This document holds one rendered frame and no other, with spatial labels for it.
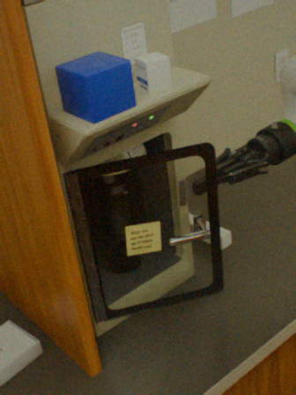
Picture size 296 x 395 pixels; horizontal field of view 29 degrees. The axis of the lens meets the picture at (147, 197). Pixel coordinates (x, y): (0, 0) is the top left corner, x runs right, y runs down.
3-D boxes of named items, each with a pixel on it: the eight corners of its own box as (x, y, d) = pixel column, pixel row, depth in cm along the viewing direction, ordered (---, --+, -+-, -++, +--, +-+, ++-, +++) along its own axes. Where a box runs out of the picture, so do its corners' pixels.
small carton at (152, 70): (137, 86, 116) (134, 57, 113) (159, 79, 117) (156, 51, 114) (149, 93, 112) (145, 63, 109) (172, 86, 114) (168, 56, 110)
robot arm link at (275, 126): (298, 165, 139) (268, 154, 145) (299, 120, 133) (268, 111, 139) (282, 175, 136) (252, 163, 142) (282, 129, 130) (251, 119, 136)
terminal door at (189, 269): (99, 321, 135) (67, 171, 114) (223, 290, 139) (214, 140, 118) (99, 323, 134) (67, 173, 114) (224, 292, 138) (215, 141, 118)
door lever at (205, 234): (165, 236, 127) (163, 227, 125) (206, 227, 128) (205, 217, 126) (171, 250, 122) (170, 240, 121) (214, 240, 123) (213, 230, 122)
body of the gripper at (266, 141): (253, 129, 137) (226, 143, 133) (282, 138, 132) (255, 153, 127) (254, 157, 141) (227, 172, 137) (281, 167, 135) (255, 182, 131)
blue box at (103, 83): (62, 112, 109) (54, 65, 104) (106, 94, 114) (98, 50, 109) (93, 125, 102) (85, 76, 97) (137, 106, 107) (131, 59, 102)
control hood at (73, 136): (57, 163, 113) (47, 116, 108) (179, 108, 129) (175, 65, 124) (91, 182, 105) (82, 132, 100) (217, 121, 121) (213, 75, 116)
